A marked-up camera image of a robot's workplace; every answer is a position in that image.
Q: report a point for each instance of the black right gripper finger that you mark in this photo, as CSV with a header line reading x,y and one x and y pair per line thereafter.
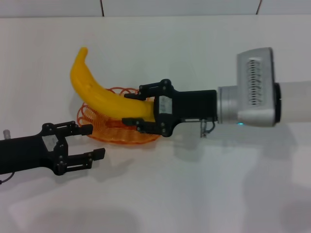
x,y
148,91
148,127

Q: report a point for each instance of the yellow plastic banana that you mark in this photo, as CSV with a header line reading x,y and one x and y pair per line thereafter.
x,y
97,94

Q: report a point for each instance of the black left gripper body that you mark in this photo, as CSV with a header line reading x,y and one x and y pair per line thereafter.
x,y
24,153

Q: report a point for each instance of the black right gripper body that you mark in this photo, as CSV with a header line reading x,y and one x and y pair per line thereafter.
x,y
194,105

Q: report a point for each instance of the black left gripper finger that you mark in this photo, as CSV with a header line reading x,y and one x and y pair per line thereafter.
x,y
70,129
80,161

